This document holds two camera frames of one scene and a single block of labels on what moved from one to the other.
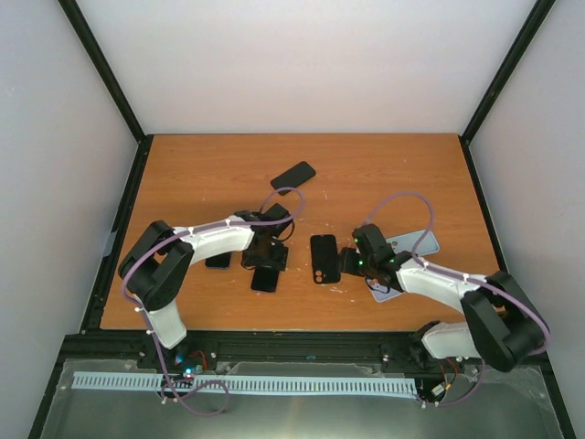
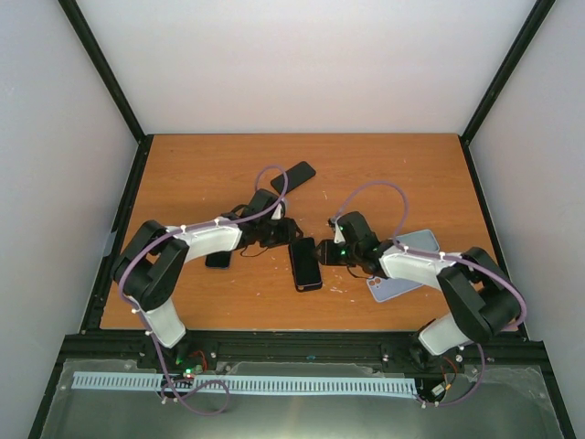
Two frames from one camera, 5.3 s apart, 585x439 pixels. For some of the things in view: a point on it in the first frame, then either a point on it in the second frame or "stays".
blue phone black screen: x=219 y=262 stays
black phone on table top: x=292 y=177 stays
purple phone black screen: x=264 y=279 -> x=305 y=262
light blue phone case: x=408 y=240 stays
